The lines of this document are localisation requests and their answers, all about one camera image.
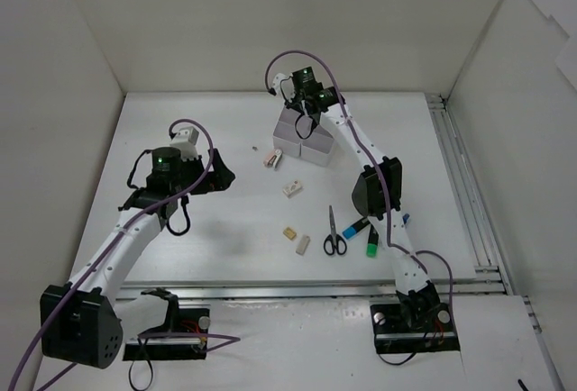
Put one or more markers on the white divided organizer right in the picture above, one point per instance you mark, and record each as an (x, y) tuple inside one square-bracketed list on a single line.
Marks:
[(318, 148)]

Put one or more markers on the black handled scissors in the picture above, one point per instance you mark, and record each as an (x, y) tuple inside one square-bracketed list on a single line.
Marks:
[(334, 243)]

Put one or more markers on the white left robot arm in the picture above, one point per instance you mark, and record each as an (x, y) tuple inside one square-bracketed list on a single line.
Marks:
[(79, 321)]

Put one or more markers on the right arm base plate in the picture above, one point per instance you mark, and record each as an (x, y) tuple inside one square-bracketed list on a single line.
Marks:
[(393, 336)]

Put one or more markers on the aluminium rail frame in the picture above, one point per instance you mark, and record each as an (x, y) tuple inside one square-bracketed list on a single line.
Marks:
[(236, 246)]

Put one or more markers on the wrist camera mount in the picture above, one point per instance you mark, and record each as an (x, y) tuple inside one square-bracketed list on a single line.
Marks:
[(185, 140), (283, 87)]

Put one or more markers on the green highlighter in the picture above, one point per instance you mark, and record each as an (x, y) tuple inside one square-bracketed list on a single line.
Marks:
[(372, 243)]

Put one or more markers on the blue highlighter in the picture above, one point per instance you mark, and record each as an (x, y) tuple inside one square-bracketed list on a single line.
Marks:
[(355, 228)]

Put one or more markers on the white divided organizer left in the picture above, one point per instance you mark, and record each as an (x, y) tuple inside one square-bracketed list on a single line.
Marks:
[(289, 130)]

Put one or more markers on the beige long eraser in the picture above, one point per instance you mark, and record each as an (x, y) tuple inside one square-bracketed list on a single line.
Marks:
[(302, 245)]

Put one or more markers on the tan small eraser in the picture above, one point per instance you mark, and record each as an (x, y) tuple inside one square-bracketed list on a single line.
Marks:
[(290, 233)]

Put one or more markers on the pink white stapler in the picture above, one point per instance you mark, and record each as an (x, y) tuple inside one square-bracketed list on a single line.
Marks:
[(273, 159)]

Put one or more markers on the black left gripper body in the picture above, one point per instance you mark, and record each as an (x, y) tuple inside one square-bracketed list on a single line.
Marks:
[(209, 174)]

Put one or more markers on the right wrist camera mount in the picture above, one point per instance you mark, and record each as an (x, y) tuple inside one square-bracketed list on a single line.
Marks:
[(283, 87)]

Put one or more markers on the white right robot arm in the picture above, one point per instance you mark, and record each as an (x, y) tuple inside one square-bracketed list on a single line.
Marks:
[(376, 194)]

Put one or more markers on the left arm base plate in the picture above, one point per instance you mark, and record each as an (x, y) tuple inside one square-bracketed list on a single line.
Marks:
[(182, 339)]

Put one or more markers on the white divided organizer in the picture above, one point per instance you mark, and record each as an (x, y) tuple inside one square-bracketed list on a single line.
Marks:
[(289, 130), (318, 148)]

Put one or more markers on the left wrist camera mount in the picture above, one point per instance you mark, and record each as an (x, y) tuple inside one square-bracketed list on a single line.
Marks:
[(185, 140)]

